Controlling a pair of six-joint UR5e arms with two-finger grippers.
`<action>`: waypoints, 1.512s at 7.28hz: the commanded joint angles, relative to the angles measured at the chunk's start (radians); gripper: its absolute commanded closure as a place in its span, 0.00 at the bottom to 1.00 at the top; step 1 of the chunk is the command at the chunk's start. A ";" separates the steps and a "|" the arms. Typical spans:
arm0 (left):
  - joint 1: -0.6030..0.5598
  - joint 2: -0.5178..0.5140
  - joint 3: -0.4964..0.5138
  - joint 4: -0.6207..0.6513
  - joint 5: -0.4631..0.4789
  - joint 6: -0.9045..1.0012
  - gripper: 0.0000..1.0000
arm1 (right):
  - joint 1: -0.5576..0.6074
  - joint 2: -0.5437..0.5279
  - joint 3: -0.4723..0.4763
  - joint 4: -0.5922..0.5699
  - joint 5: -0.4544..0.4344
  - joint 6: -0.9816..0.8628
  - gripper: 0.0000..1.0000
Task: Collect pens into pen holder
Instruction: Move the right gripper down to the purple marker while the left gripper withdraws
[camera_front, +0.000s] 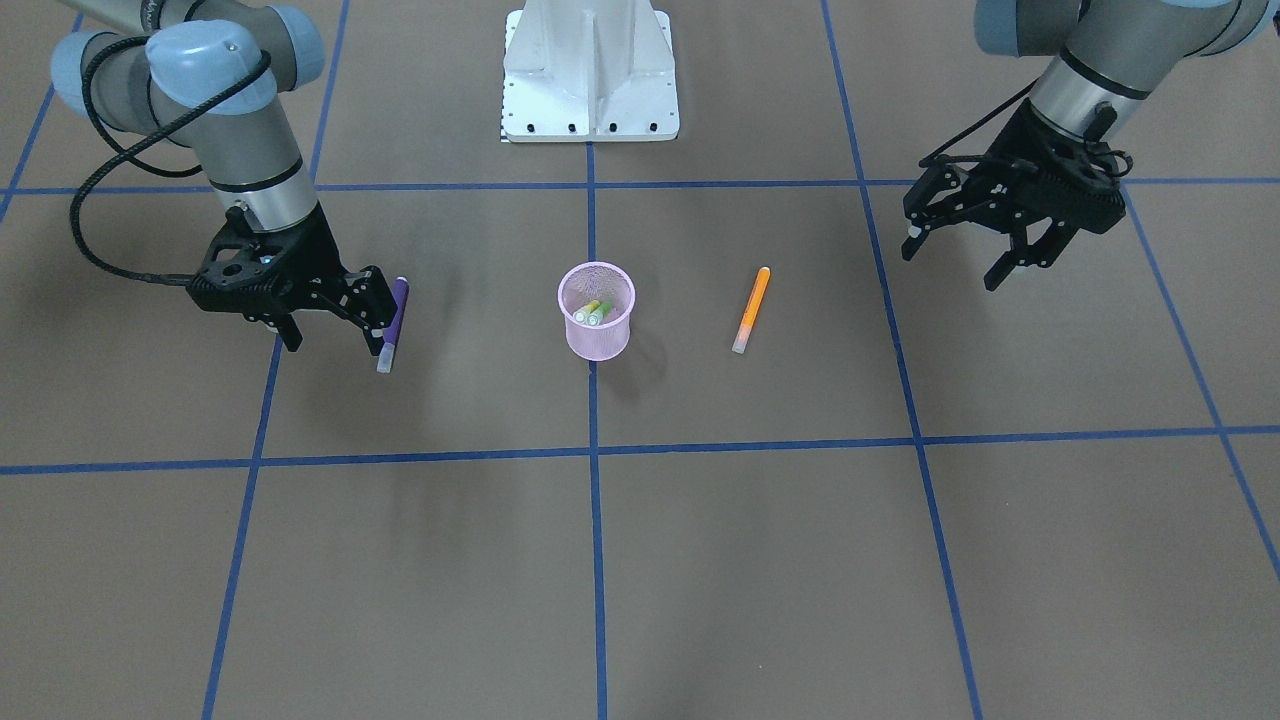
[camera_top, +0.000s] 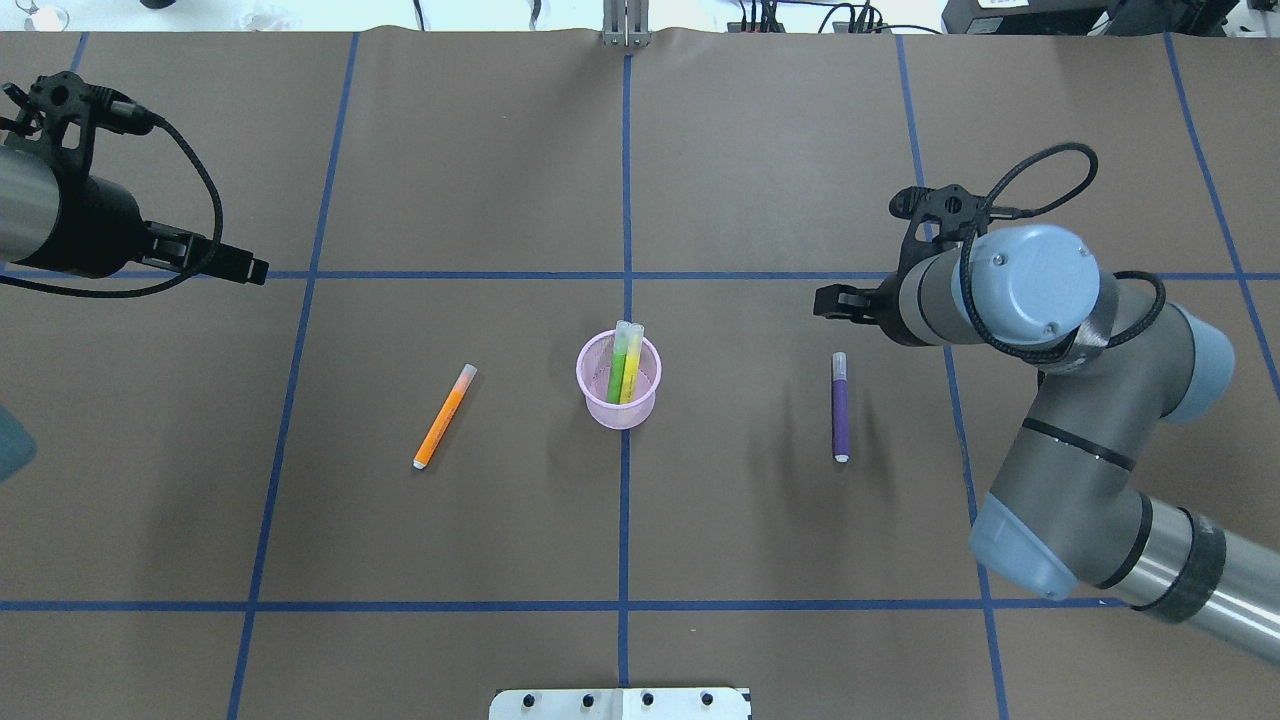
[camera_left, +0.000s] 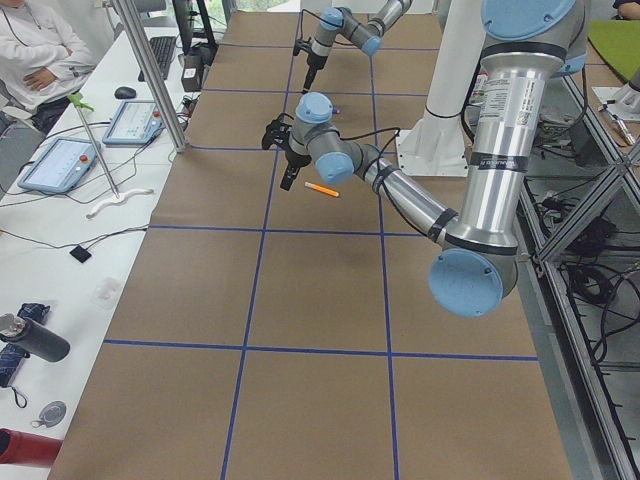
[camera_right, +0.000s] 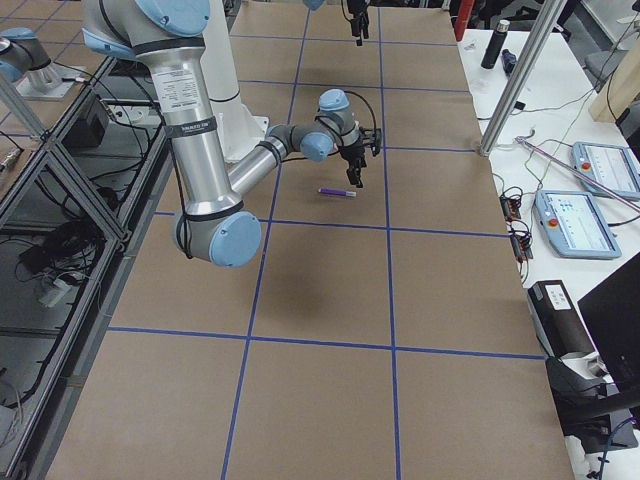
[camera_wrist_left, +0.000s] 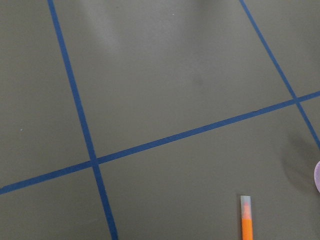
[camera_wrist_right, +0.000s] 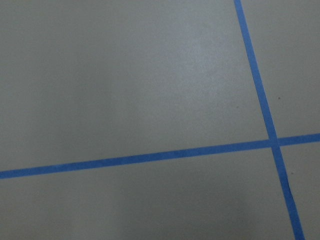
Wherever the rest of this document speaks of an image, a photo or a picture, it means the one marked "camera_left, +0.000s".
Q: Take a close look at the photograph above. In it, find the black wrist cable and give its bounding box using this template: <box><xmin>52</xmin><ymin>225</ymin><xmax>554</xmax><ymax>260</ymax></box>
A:
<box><xmin>339</xmin><ymin>128</ymin><xmax>404</xmax><ymax>194</ymax></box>
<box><xmin>298</xmin><ymin>8</ymin><xmax>326</xmax><ymax>46</ymax></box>

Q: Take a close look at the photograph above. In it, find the red bottle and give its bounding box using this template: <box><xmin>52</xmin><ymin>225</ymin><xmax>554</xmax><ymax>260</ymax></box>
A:
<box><xmin>1</xmin><ymin>428</ymin><xmax>63</xmax><ymax>468</ymax></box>

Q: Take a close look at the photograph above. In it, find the black water bottle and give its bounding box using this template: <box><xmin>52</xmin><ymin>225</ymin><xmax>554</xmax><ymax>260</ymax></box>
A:
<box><xmin>1</xmin><ymin>314</ymin><xmax>70</xmax><ymax>362</ymax></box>

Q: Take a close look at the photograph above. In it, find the black computer mouse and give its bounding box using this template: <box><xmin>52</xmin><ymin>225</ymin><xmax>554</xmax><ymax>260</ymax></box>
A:
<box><xmin>114</xmin><ymin>86</ymin><xmax>137</xmax><ymax>100</ymax></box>

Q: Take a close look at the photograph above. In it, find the orange highlighter pen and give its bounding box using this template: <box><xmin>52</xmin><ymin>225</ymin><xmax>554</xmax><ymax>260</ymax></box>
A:
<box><xmin>304</xmin><ymin>182</ymin><xmax>340</xmax><ymax>198</ymax></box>

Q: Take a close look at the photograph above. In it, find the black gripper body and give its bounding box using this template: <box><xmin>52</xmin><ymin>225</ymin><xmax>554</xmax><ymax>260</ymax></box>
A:
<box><xmin>293</xmin><ymin>37</ymin><xmax>328</xmax><ymax>75</ymax></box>
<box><xmin>261</xmin><ymin>113</ymin><xmax>311</xmax><ymax>172</ymax></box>

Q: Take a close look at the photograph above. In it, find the aluminium frame post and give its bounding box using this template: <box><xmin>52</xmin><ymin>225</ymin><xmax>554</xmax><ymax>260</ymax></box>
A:
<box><xmin>111</xmin><ymin>0</ymin><xmax>187</xmax><ymax>153</ymax></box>

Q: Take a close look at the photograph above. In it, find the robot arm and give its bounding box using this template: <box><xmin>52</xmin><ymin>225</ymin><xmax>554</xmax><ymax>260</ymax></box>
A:
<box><xmin>293</xmin><ymin>0</ymin><xmax>412</xmax><ymax>94</ymax></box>
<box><xmin>261</xmin><ymin>1</ymin><xmax>590</xmax><ymax>317</ymax></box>

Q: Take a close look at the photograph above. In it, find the black keyboard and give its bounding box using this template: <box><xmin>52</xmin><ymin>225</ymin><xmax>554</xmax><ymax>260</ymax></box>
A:
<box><xmin>149</xmin><ymin>36</ymin><xmax>176</xmax><ymax>80</ymax></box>

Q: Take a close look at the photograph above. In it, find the metal rod white stand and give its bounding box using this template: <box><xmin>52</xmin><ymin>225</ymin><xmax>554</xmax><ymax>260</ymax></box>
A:
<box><xmin>67</xmin><ymin>93</ymin><xmax>154</xmax><ymax>220</ymax></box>

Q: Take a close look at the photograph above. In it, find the clear plastic packet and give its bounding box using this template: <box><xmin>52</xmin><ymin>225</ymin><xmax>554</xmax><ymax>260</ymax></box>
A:
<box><xmin>90</xmin><ymin>277</ymin><xmax>122</xmax><ymax>309</ymax></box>

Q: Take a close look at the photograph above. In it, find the far blue teach pendant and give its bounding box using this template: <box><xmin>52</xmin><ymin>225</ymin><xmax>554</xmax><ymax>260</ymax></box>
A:
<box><xmin>102</xmin><ymin>100</ymin><xmax>164</xmax><ymax>147</ymax></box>

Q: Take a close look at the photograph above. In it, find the dark brown box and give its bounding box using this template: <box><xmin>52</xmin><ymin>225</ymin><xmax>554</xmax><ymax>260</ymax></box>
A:
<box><xmin>180</xmin><ymin>43</ymin><xmax>217</xmax><ymax>92</ymax></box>

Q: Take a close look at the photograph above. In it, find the brown paper table mat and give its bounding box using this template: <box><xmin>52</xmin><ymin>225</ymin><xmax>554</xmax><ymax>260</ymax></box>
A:
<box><xmin>51</xmin><ymin>12</ymin><xmax>571</xmax><ymax>479</ymax></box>

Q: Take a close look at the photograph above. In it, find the small black square device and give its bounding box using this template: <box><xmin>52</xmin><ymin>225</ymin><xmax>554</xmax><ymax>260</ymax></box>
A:
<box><xmin>69</xmin><ymin>245</ymin><xmax>92</xmax><ymax>263</ymax></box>

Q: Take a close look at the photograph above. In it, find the near blue teach pendant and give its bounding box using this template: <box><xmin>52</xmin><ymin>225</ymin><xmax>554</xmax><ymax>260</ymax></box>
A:
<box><xmin>18</xmin><ymin>137</ymin><xmax>97</xmax><ymax>194</ymax></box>

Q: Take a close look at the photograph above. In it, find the seated person white hoodie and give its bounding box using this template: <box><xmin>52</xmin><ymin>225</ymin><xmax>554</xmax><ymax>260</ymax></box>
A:
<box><xmin>1</xmin><ymin>1</ymin><xmax>97</xmax><ymax>133</ymax></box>

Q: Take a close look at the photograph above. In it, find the round metal key tag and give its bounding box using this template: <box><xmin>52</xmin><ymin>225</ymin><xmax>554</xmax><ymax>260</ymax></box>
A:
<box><xmin>31</xmin><ymin>400</ymin><xmax>67</xmax><ymax>428</ymax></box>

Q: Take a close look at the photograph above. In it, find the blue teach pendant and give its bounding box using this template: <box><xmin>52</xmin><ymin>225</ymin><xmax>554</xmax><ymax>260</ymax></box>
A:
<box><xmin>102</xmin><ymin>100</ymin><xmax>164</xmax><ymax>147</ymax></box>
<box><xmin>18</xmin><ymin>137</ymin><xmax>97</xmax><ymax>194</ymax></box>

